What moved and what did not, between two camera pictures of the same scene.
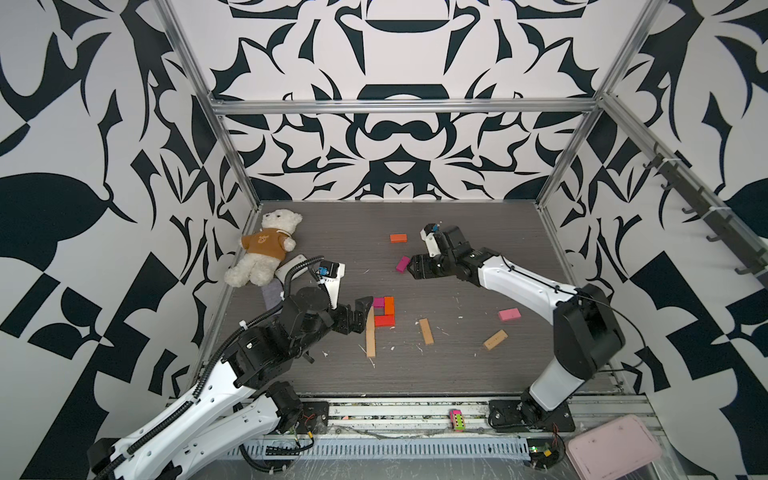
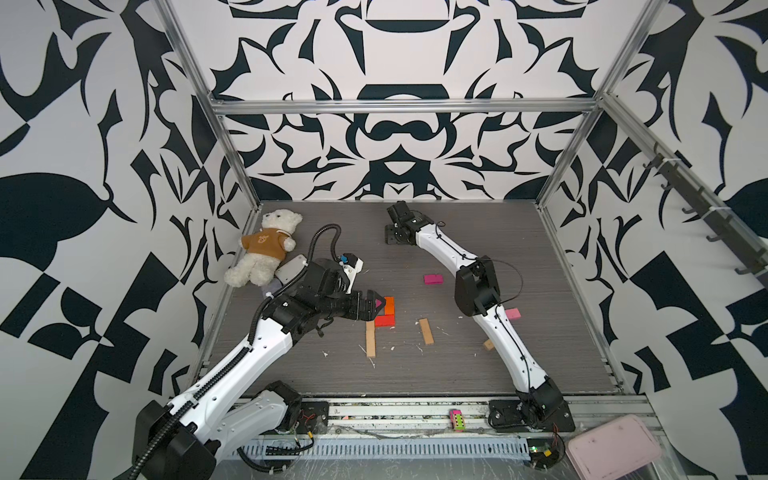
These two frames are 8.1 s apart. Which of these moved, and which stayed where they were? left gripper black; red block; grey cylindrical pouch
Moved: left gripper black
Stayed: grey cylindrical pouch; red block
